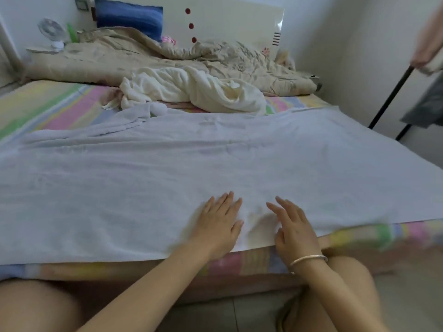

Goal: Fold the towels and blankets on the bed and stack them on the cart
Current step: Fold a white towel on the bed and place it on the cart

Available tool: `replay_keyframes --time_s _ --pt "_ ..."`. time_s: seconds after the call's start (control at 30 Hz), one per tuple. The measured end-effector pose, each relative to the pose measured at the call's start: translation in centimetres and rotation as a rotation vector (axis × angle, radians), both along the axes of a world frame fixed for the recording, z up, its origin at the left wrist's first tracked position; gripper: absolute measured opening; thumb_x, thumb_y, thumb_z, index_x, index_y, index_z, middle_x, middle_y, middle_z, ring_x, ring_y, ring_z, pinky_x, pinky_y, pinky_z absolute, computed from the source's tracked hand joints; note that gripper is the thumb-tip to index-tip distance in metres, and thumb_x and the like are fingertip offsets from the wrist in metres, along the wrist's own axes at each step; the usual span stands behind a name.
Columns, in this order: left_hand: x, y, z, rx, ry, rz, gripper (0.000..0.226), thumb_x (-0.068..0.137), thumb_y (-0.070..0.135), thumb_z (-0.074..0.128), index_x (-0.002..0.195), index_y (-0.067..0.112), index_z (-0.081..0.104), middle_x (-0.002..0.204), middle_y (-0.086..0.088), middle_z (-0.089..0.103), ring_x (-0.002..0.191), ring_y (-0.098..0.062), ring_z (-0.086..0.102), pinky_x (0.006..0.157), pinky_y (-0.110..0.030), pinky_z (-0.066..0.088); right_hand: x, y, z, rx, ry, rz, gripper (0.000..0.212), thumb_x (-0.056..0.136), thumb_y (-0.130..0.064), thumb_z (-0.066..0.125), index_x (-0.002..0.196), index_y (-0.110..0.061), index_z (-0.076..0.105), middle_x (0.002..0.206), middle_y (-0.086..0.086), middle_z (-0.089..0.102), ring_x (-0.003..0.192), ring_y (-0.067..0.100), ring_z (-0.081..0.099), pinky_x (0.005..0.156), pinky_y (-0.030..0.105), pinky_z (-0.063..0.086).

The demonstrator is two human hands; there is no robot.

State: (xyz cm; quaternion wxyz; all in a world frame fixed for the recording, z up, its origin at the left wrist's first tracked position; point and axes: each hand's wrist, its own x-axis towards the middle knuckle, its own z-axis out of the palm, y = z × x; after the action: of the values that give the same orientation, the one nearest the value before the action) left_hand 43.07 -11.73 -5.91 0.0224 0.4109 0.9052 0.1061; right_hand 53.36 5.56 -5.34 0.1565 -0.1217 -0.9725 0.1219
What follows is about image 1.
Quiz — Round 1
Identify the small white desk fan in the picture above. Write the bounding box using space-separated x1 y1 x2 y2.
38 18 68 49

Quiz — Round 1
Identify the person's left hand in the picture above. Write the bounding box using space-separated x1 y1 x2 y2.
188 190 245 261

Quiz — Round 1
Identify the white towel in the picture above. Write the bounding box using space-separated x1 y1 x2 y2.
0 101 443 266

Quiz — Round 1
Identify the pink hanging garment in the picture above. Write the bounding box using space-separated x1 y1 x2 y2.
410 3 443 75

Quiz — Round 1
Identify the person's right hand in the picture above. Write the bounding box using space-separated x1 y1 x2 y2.
266 196 326 266

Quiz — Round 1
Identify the striped pastel bed sheet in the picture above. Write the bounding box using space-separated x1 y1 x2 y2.
0 79 443 281

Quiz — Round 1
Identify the pink fleece blanket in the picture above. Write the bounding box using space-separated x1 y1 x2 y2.
104 89 209 113

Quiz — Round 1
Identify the white headboard with red dots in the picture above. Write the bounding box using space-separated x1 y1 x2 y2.
90 0 286 59

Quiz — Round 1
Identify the black clothes rack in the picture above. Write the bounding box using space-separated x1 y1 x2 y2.
368 64 416 142

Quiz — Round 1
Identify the beige quilt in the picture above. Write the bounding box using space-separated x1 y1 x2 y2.
24 27 318 97

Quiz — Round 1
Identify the cream plush toy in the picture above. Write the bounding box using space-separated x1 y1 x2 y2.
275 52 297 72

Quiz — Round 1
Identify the grey hanging garment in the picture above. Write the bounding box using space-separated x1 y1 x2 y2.
400 72 443 129

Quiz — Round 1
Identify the person's left forearm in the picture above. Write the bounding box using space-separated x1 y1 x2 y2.
76 245 216 332

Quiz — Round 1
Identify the blue pillow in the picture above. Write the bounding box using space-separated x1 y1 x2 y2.
94 0 165 42

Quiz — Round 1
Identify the cream fleece blanket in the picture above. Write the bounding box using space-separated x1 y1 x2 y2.
104 65 267 115

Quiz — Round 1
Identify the silver bracelet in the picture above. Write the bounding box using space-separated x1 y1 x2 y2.
288 254 329 275

